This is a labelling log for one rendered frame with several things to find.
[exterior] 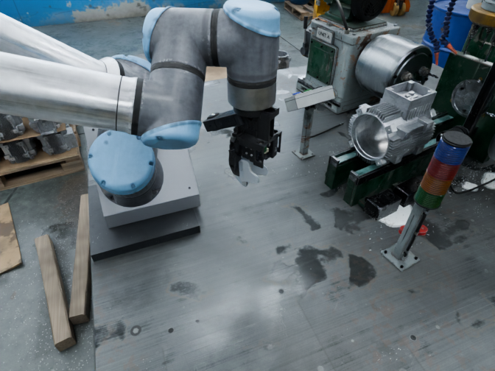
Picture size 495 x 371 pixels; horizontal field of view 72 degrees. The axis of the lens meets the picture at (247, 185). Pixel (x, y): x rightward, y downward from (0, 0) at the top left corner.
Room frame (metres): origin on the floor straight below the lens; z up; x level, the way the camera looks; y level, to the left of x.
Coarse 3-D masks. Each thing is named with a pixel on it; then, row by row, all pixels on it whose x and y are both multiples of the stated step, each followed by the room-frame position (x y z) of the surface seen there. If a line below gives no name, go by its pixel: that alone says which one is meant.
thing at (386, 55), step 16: (368, 48) 1.44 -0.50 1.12; (384, 48) 1.38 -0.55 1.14; (400, 48) 1.34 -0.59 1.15; (416, 48) 1.32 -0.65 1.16; (368, 64) 1.37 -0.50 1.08; (384, 64) 1.32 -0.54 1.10; (400, 64) 1.28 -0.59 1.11; (416, 64) 1.32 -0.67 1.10; (368, 80) 1.35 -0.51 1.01; (384, 80) 1.29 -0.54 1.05; (400, 80) 1.29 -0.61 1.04
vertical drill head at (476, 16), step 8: (488, 0) 1.18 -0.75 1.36; (472, 8) 1.18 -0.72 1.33; (480, 8) 1.17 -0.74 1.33; (488, 8) 1.14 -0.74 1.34; (472, 16) 1.16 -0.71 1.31; (480, 16) 1.13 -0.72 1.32; (488, 16) 1.11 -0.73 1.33; (472, 24) 1.17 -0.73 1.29; (480, 24) 1.13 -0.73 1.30; (488, 24) 1.10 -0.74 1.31; (472, 32) 1.16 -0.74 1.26; (488, 32) 1.21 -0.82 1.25; (480, 48) 1.22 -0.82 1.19
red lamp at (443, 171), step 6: (432, 156) 0.63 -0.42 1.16; (432, 162) 0.61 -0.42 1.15; (438, 162) 0.60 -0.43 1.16; (432, 168) 0.61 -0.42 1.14; (438, 168) 0.60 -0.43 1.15; (444, 168) 0.59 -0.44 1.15; (450, 168) 0.58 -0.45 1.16; (456, 168) 0.59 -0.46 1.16; (432, 174) 0.60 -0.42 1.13; (438, 174) 0.59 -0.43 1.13; (444, 174) 0.59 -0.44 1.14; (450, 174) 0.59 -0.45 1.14; (444, 180) 0.58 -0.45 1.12
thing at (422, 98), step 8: (392, 88) 1.00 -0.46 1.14; (400, 88) 1.04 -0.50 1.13; (408, 88) 1.05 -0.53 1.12; (416, 88) 1.04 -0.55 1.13; (424, 88) 1.02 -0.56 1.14; (384, 96) 1.00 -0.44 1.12; (392, 96) 0.98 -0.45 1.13; (400, 96) 0.96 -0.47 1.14; (408, 96) 0.97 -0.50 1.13; (416, 96) 0.99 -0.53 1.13; (424, 96) 0.95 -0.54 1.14; (432, 96) 0.98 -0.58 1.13; (392, 104) 0.97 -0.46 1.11; (400, 104) 0.95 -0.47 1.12; (408, 104) 0.93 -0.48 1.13; (416, 104) 0.94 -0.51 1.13; (424, 104) 0.96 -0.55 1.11; (408, 112) 0.92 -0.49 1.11; (416, 112) 0.94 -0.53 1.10; (424, 112) 0.97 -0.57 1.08
